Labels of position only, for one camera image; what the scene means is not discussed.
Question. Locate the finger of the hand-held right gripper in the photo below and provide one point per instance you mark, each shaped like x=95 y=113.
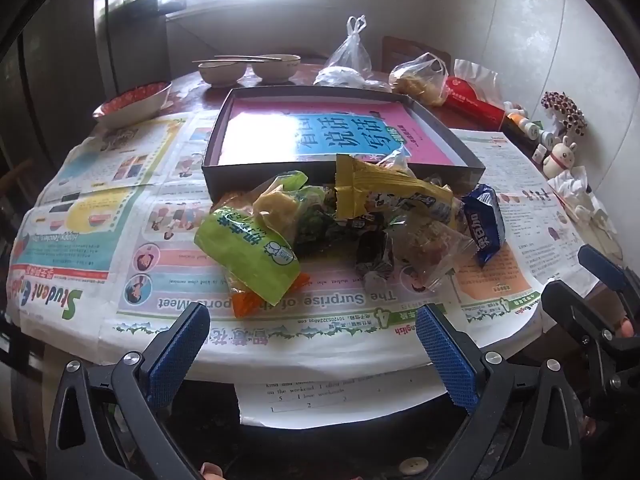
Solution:
x=570 y=305
x=600 y=262

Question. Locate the wooden chair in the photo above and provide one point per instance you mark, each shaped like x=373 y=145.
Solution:
x=400 y=52

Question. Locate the newspaper sheet with cartoon figures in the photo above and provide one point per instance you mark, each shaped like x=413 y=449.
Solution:
x=530 y=220

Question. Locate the small white bottle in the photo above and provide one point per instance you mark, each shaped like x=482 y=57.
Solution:
x=541 y=155

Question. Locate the dark refrigerator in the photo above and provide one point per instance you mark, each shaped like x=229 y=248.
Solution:
x=60 y=60

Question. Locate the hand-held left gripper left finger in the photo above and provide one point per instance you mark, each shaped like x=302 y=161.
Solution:
x=177 y=360

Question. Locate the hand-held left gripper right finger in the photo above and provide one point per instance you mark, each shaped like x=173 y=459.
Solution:
x=447 y=360

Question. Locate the pink and blue workbook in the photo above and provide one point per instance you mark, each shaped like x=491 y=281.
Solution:
x=310 y=130

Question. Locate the yellow snack packet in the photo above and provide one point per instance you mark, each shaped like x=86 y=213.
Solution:
x=360 y=180

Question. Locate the wooden chopstick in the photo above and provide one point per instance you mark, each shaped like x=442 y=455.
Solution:
x=215 y=62
x=245 y=57

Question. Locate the lime green snack packet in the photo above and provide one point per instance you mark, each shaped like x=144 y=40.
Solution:
x=245 y=245

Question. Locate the person's right hand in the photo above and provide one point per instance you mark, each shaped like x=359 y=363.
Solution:
x=626 y=328

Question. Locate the orange medicine bottle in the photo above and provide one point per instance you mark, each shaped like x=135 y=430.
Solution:
x=520 y=125

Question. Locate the red tissue pack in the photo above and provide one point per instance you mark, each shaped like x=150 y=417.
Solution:
x=472 y=102

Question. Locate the dark cardboard box tray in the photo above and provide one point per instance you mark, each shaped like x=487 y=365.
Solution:
x=345 y=182

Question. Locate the tall tied clear plastic bag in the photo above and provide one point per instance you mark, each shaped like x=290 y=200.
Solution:
x=350 y=52

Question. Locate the clear packet with red label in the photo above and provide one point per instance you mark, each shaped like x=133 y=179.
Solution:
x=430 y=245

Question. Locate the white worksheet paper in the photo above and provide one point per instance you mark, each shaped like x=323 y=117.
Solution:
x=340 y=400

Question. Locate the white bowl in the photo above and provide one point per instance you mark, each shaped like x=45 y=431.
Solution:
x=276 y=69
x=222 y=74

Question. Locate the white rabbit figurine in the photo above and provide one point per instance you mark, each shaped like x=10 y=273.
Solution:
x=560 y=157

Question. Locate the newspaper sheet with orange block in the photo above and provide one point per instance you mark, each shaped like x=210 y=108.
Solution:
x=325 y=310

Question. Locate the plastic bag of yellow food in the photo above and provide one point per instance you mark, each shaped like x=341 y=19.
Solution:
x=417 y=82

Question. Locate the white medicine bottle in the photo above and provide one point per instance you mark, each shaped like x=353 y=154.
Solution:
x=547 y=138

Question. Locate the orange rice cracker packet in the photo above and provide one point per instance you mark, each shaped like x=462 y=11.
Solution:
x=247 y=305

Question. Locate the red patterned bowl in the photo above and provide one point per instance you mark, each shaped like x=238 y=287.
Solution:
x=132 y=105

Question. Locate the dark green snack packet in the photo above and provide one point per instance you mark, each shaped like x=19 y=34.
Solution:
x=312 y=215

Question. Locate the beaded tree ornament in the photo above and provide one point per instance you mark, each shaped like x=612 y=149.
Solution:
x=565 y=110

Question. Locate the crumpled white tissue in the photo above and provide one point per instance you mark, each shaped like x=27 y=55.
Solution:
x=570 y=182

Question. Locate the blue cookie packet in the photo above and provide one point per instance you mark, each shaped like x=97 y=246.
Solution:
x=485 y=225

